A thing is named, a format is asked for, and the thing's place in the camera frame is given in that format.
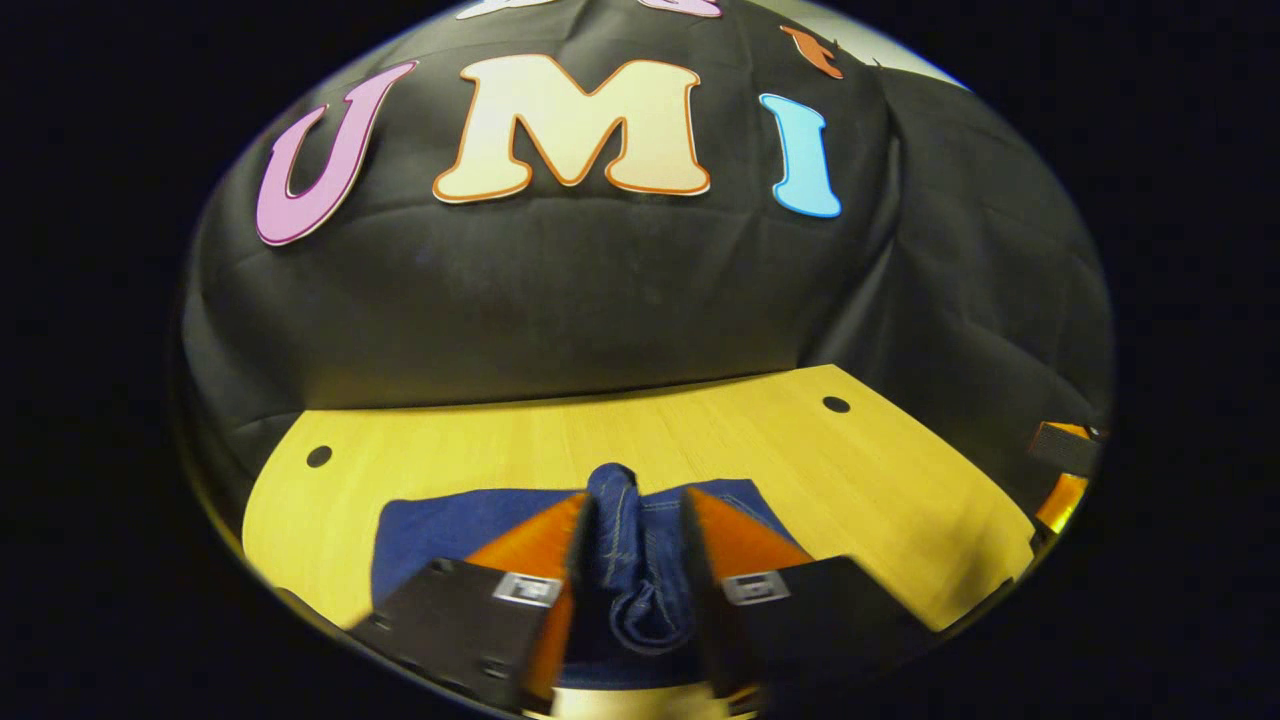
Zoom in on blue denim jeans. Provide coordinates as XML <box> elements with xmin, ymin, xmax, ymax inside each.
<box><xmin>370</xmin><ymin>462</ymin><xmax>801</xmax><ymax>691</ymax></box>

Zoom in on black backdrop cloth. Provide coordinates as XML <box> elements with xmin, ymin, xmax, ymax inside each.
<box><xmin>180</xmin><ymin>0</ymin><xmax>1116</xmax><ymax>521</ymax></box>

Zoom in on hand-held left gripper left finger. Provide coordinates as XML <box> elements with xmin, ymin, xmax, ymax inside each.
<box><xmin>350</xmin><ymin>490</ymin><xmax>596</xmax><ymax>713</ymax></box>

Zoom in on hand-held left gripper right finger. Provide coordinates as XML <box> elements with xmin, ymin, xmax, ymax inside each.
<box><xmin>680</xmin><ymin>487</ymin><xmax>941</xmax><ymax>716</ymax></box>

